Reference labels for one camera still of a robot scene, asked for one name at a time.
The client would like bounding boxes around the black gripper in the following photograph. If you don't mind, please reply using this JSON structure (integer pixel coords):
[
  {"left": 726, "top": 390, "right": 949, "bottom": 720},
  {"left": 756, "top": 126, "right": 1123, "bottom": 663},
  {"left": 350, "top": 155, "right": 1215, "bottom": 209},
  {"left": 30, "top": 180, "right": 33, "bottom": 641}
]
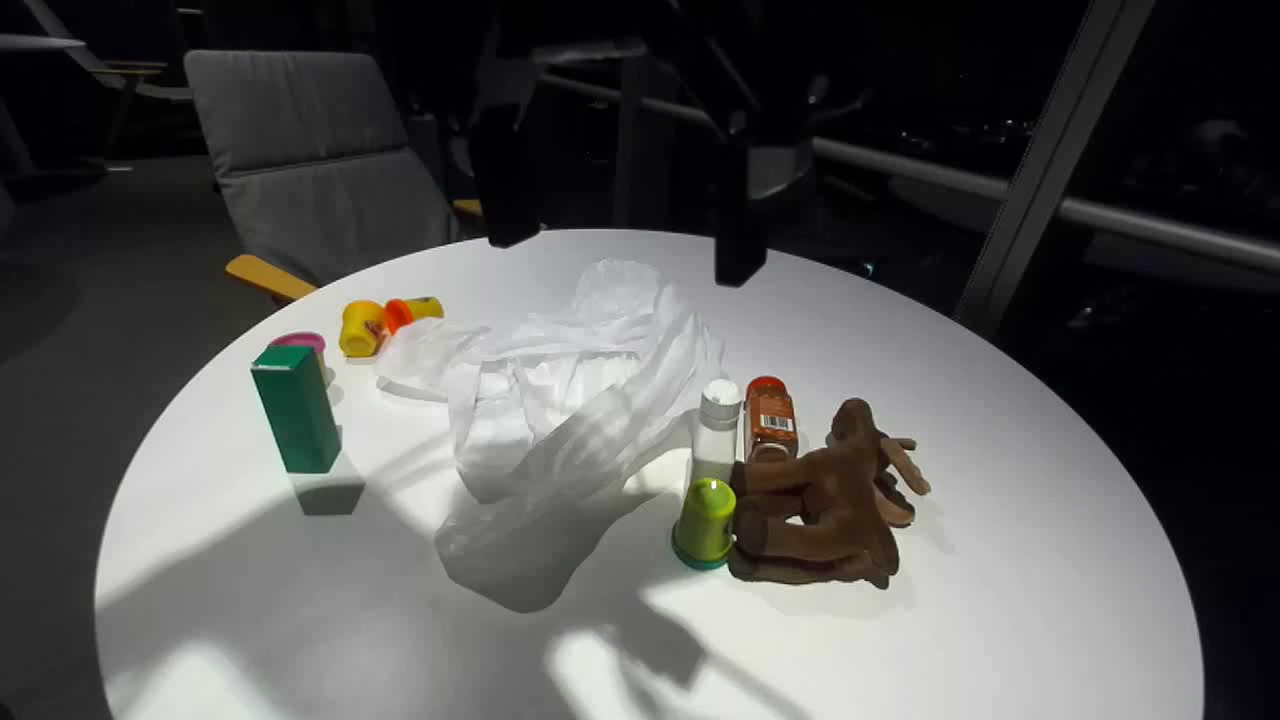
[{"left": 470, "top": 0, "right": 777, "bottom": 292}]

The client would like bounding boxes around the clear bottle with white cap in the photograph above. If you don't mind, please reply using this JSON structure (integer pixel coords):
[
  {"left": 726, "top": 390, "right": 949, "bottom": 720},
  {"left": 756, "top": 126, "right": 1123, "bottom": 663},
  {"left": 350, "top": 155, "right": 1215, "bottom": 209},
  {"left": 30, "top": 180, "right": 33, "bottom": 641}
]
[{"left": 691, "top": 377, "right": 748, "bottom": 494}]

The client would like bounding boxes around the orange spice bottle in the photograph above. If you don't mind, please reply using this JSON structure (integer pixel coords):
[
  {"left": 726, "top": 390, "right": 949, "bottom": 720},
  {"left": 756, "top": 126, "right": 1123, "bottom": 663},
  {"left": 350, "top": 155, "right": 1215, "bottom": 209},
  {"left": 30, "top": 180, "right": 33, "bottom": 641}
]
[{"left": 740, "top": 371, "right": 801, "bottom": 468}]

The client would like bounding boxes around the lime green small bottle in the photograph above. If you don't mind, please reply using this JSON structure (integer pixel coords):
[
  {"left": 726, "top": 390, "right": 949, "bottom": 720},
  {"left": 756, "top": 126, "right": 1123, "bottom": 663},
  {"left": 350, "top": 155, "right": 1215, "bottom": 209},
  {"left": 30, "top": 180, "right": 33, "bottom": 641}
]
[{"left": 668, "top": 472, "right": 740, "bottom": 575}]

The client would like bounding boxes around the brown plush moose toy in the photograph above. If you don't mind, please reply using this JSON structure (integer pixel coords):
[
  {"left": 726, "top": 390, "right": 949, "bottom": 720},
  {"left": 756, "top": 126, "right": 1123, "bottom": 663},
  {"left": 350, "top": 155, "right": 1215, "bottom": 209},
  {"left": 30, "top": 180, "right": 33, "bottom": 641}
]
[{"left": 726, "top": 398, "right": 936, "bottom": 592}]

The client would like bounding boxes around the white plastic bag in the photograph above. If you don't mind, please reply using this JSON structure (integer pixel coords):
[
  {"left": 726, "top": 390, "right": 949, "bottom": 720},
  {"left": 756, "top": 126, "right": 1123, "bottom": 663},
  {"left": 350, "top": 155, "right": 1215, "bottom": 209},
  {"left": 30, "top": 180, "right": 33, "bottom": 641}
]
[{"left": 377, "top": 258, "right": 731, "bottom": 618}]

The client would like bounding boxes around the small red toy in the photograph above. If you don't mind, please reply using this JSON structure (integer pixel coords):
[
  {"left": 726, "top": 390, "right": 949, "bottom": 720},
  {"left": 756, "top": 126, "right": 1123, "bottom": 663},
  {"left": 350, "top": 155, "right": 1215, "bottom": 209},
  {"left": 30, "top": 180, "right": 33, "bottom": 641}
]
[{"left": 377, "top": 292, "right": 450, "bottom": 339}]

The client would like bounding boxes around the grey chair with wooden armrests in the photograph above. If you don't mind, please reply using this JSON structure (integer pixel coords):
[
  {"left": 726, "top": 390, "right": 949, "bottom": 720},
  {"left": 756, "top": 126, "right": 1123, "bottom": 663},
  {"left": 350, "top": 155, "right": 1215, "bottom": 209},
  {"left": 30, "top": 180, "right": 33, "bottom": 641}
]
[{"left": 182, "top": 45, "right": 489, "bottom": 310}]

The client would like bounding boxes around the play dough tub pink lid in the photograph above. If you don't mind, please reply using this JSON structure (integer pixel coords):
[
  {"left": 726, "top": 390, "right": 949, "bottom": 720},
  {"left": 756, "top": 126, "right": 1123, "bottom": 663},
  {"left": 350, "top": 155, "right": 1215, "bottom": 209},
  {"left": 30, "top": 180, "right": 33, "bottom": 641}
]
[{"left": 271, "top": 329, "right": 331, "bottom": 360}]

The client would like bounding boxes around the green cardboard box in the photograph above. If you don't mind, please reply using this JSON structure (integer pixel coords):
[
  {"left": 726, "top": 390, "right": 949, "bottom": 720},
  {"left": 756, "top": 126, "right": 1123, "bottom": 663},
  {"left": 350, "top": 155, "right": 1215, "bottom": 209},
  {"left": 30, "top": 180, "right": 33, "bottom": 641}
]
[{"left": 247, "top": 339, "right": 350, "bottom": 478}]

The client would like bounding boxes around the metal window railing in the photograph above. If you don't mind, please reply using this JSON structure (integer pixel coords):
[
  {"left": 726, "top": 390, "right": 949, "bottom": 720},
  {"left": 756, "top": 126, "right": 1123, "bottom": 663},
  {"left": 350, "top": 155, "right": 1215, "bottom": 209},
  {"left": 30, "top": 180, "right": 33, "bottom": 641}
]
[{"left": 533, "top": 65, "right": 1280, "bottom": 277}]

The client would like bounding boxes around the dark background chair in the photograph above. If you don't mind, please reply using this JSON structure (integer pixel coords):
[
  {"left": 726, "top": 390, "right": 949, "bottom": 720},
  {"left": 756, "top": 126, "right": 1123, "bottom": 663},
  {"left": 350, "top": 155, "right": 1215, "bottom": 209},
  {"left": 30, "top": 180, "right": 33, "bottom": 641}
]
[{"left": 0, "top": 0, "right": 195, "bottom": 113}]

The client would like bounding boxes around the metal window post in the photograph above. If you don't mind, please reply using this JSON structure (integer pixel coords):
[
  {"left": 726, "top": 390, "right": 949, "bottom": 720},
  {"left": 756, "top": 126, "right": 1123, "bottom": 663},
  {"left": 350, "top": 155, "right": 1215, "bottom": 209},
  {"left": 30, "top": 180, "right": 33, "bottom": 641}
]
[{"left": 951, "top": 0, "right": 1161, "bottom": 337}]

